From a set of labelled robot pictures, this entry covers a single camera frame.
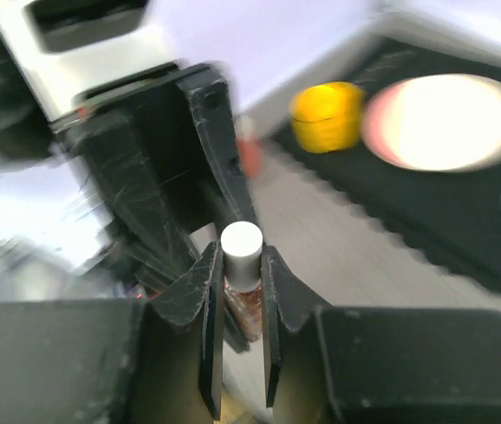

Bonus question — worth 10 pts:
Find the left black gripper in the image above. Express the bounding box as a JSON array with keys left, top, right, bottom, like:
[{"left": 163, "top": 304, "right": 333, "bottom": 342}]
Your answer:
[{"left": 58, "top": 62, "right": 259, "bottom": 284}]

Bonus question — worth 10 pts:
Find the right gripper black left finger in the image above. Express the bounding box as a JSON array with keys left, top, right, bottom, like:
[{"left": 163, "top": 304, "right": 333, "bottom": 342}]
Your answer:
[{"left": 0, "top": 244, "right": 224, "bottom": 423}]

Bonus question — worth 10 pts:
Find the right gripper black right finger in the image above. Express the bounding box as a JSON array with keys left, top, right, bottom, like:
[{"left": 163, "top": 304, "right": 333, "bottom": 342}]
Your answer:
[{"left": 261, "top": 246, "right": 501, "bottom": 423}]

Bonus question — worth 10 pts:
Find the glitter nail polish bottle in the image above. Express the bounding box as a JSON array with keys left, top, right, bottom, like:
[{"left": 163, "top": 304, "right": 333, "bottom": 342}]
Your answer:
[{"left": 225, "top": 284, "right": 262, "bottom": 342}]

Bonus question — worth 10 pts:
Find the yellow cup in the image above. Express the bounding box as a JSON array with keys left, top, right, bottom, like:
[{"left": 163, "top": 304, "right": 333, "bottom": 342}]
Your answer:
[{"left": 290, "top": 82, "right": 365, "bottom": 154}]

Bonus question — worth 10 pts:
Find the black cloth placemat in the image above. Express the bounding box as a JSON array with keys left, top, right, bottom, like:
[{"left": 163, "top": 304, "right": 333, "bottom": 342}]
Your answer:
[{"left": 273, "top": 37, "right": 501, "bottom": 293}]

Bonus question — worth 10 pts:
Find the pink ceramic plate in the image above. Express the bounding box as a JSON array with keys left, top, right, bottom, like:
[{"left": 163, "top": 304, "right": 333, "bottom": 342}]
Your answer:
[{"left": 362, "top": 73, "right": 501, "bottom": 173}]

